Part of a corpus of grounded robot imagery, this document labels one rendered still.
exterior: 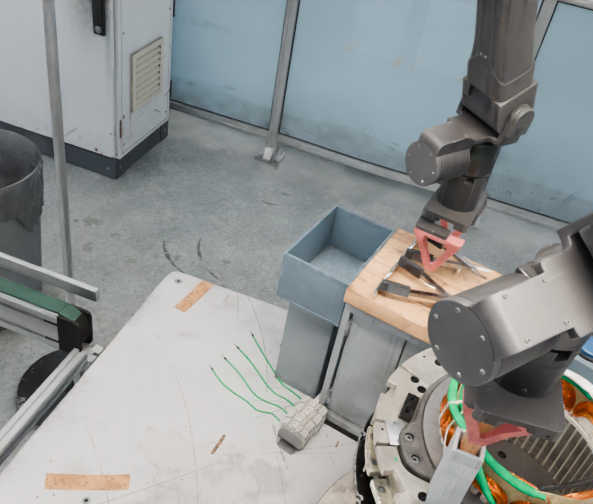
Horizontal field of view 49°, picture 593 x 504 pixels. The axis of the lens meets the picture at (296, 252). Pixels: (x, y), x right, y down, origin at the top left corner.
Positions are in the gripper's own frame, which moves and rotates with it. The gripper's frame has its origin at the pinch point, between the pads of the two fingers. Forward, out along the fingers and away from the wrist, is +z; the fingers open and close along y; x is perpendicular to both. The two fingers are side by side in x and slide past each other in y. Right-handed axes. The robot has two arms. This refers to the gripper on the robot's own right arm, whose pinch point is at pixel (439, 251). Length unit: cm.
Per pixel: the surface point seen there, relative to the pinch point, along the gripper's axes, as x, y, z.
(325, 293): -11.5, 12.7, 5.6
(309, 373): -11.9, 10.7, 25.4
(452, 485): 13.9, 40.6, -5.4
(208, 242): -102, -97, 109
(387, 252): -6.9, 2.2, 2.4
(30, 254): -122, -27, 81
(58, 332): -58, 20, 36
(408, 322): 1.2, 14.0, 2.8
